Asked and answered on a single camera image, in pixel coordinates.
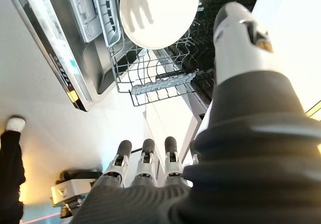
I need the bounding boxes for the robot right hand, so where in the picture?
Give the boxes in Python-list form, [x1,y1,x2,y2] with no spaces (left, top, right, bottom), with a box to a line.
[72,2,321,224]

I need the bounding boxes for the cream round plate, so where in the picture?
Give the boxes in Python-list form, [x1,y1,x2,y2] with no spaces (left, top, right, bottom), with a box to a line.
[119,0,200,50]

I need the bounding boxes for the dark dishwasher door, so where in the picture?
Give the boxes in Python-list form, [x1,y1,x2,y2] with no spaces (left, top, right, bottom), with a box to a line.
[4,0,121,113]

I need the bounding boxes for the white cabinet door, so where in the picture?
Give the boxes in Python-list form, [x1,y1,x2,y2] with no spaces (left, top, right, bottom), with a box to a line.
[142,100,214,182]

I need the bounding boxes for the grey plastic tine holder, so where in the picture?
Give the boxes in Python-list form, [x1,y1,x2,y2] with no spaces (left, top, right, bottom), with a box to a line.
[130,68,201,96]

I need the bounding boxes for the white and black device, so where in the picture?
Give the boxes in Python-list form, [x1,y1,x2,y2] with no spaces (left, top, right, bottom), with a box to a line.
[51,168,103,219]

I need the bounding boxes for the grey detergent dispenser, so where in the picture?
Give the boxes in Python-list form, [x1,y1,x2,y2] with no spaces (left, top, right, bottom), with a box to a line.
[67,0,121,46]

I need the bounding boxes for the white shoe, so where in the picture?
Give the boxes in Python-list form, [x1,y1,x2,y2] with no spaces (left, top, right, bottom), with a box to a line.
[6,115,27,132]

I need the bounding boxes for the wire dishwasher rack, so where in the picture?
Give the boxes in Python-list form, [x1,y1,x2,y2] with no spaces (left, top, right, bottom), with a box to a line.
[107,0,219,108]

